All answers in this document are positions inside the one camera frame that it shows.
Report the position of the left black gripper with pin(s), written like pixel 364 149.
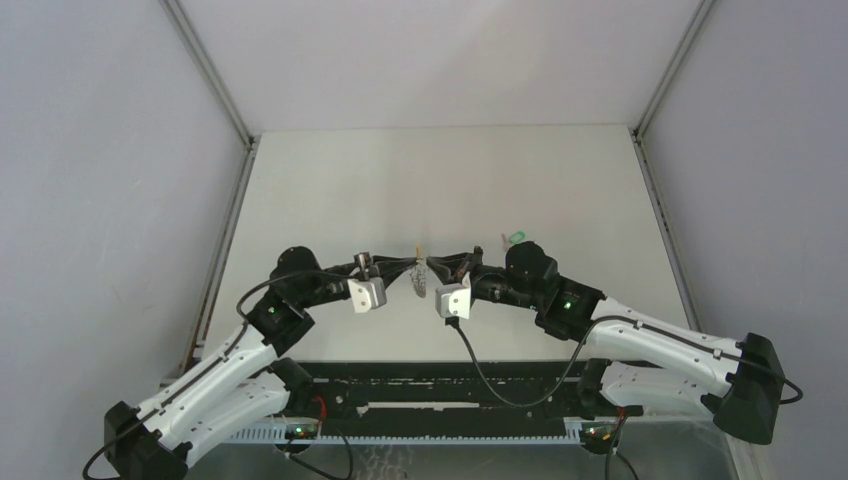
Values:
pixel 389 268

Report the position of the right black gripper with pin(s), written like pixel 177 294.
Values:
pixel 453 270

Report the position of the large keyring with yellow grip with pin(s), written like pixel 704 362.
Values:
pixel 418 273

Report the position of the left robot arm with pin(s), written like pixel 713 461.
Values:
pixel 249 376

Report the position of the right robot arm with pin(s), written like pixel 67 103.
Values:
pixel 738 382

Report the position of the key with green tag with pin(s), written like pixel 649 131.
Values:
pixel 513 239

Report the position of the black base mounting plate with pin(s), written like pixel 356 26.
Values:
pixel 455 424

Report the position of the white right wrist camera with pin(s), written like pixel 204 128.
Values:
pixel 453 300

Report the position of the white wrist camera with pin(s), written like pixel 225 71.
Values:
pixel 367 295
pixel 453 300

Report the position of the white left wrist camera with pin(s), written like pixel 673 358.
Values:
pixel 367 295

